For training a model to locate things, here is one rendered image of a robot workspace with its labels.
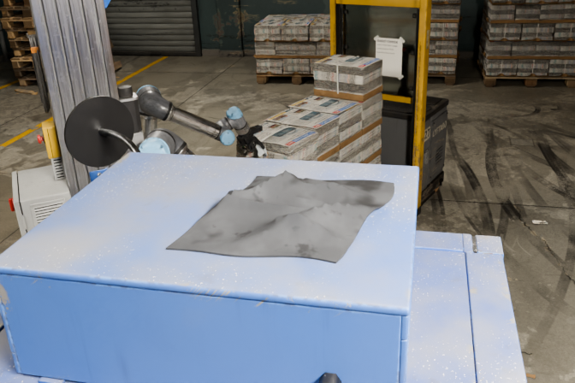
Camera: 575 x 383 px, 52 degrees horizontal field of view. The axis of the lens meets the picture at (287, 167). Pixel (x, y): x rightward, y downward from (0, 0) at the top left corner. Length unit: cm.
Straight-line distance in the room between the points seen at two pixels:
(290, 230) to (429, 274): 40
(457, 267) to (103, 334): 68
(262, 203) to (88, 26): 155
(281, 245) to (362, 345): 18
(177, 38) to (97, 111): 931
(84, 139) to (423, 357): 87
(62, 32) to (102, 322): 160
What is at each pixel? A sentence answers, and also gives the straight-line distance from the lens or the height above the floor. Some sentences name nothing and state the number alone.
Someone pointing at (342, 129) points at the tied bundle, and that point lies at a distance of 370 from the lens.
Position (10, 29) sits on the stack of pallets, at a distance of 959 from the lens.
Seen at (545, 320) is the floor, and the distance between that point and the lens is 381.
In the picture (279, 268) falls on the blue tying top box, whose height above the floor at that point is 175.
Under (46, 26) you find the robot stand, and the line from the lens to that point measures 237.
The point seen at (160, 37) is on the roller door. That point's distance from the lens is 1084.
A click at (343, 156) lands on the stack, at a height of 78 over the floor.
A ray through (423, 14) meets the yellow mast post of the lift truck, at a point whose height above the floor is 156.
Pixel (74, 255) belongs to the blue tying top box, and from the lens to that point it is 93.
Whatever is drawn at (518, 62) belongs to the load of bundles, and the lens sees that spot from 836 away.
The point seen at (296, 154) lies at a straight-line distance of 324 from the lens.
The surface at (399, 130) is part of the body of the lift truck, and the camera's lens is 461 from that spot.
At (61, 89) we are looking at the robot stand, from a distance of 240.
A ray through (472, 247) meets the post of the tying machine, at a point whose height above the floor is 155.
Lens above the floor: 219
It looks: 23 degrees down
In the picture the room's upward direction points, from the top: 2 degrees counter-clockwise
